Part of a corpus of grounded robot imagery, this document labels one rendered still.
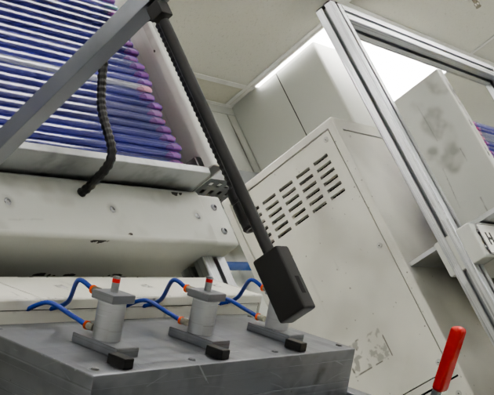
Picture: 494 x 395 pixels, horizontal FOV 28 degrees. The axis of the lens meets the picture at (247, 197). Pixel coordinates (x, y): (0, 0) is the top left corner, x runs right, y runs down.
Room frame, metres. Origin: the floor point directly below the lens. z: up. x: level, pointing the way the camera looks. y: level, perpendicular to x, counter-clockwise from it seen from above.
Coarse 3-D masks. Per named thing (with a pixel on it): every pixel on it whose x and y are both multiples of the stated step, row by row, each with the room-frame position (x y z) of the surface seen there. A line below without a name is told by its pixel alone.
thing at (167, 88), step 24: (120, 0) 1.05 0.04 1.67; (144, 24) 1.01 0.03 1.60; (144, 48) 1.04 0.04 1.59; (168, 72) 1.01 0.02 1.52; (168, 96) 1.04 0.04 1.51; (168, 120) 1.05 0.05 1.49; (192, 120) 1.01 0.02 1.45; (24, 144) 0.79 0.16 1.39; (192, 144) 1.04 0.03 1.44; (0, 168) 0.80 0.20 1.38; (24, 168) 0.82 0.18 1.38; (48, 168) 0.84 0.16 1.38; (72, 168) 0.86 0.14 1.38; (96, 168) 0.88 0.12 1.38; (120, 168) 0.90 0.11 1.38; (144, 168) 0.93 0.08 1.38; (168, 168) 0.95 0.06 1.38; (192, 168) 0.98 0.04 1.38; (216, 168) 1.03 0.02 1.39
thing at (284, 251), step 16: (272, 256) 0.59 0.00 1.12; (288, 256) 0.59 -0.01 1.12; (272, 272) 0.59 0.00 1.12; (288, 272) 0.58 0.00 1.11; (272, 288) 0.59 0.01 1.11; (288, 288) 0.59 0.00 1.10; (304, 288) 0.59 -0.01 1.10; (272, 304) 0.59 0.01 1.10; (288, 304) 0.59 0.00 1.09; (304, 304) 0.59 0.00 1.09; (288, 320) 0.59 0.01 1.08
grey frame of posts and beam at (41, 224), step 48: (0, 192) 0.79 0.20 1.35; (48, 192) 0.84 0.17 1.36; (96, 192) 0.90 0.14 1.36; (144, 192) 0.96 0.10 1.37; (192, 192) 1.03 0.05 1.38; (0, 240) 0.79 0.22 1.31; (48, 240) 0.83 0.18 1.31; (96, 240) 0.88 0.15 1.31; (144, 240) 0.94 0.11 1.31; (192, 240) 1.00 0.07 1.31
